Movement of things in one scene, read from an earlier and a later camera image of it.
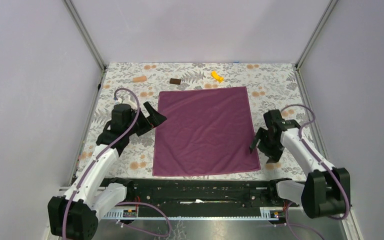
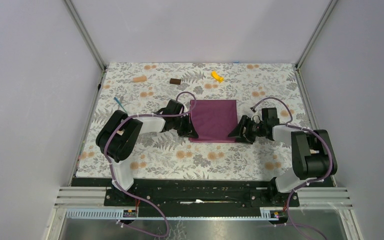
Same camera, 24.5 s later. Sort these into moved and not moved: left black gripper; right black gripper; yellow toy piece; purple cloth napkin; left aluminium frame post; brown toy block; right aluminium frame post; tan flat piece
Moved: left black gripper; right black gripper; purple cloth napkin
Not moved: left aluminium frame post; brown toy block; yellow toy piece; tan flat piece; right aluminium frame post
